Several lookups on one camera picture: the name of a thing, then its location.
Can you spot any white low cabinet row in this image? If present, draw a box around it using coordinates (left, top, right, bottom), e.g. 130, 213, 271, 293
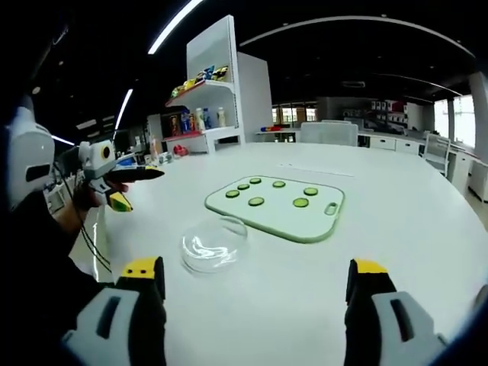
358, 131, 425, 154

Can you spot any person's left hand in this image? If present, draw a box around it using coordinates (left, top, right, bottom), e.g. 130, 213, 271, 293
73, 181, 130, 210

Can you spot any bright window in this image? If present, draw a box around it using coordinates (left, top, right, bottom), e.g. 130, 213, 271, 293
433, 94, 477, 150

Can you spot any clear glass bowl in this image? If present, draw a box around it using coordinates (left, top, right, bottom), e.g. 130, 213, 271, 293
180, 215, 249, 275

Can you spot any person's black clothing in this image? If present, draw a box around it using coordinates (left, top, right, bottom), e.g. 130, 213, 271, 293
0, 188, 117, 366

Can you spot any long ceiling light strip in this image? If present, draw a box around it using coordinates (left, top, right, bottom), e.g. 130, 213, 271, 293
147, 0, 209, 56

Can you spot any small white items cluster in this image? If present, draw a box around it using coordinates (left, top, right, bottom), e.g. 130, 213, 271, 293
149, 136, 175, 166

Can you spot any white slatted chair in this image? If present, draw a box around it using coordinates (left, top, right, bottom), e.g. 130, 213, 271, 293
422, 132, 453, 178

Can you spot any clear glass petri dish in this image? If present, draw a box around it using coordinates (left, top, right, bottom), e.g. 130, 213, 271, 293
181, 228, 245, 275

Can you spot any curved ceiling light strip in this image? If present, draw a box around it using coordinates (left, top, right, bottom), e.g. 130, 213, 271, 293
239, 14, 477, 59

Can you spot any group of green cucumber slices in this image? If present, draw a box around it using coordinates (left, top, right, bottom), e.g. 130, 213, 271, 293
224, 176, 320, 209

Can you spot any white shelf unit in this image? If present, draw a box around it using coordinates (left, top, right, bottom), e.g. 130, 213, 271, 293
163, 14, 274, 156

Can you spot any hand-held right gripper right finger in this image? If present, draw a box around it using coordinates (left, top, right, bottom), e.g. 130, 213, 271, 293
345, 258, 451, 366

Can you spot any row of colourful snack packets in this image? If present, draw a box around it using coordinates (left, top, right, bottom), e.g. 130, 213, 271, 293
171, 65, 231, 98

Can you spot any white green-edged cutting board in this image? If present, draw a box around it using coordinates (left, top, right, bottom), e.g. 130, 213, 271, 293
204, 175, 346, 245

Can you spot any short ceiling light strip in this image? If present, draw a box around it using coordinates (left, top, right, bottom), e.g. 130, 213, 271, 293
113, 88, 134, 131

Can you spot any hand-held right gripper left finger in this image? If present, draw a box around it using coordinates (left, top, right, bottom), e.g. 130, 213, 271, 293
60, 255, 168, 366

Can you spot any white worn chest device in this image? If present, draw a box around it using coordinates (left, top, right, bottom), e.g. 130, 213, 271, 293
0, 105, 56, 211

